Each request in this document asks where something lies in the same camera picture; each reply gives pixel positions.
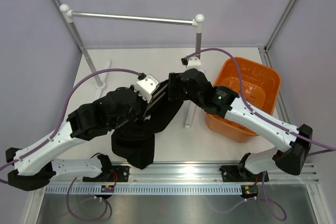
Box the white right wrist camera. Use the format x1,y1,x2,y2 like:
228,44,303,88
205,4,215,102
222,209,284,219
181,57,202,71

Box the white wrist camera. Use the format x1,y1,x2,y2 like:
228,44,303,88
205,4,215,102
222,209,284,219
181,57,202,71
134,74,160,103

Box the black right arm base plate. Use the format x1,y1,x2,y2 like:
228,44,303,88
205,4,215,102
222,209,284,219
219,165,263,183

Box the black shorts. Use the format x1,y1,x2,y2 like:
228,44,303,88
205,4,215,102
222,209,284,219
110,78,184,170

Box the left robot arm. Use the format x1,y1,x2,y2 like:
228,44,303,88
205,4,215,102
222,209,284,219
6,82,167,191

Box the white slotted cable duct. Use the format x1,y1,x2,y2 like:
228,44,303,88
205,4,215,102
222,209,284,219
45,184,243,195

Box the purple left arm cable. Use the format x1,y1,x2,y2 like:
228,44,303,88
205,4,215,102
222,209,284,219
0,68,145,221

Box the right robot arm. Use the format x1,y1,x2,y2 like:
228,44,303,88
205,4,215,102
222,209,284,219
168,68,312,181

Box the white metal clothes rack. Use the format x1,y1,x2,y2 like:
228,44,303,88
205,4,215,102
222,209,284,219
59,4,205,128

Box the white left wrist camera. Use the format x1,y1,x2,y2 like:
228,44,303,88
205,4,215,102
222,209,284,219
134,74,160,103

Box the orange plastic basket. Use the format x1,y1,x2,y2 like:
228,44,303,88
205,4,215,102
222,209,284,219
205,57,281,143

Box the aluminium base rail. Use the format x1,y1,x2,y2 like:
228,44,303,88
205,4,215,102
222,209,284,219
121,162,319,185

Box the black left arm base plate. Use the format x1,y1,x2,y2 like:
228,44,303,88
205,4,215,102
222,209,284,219
82,165,130,183

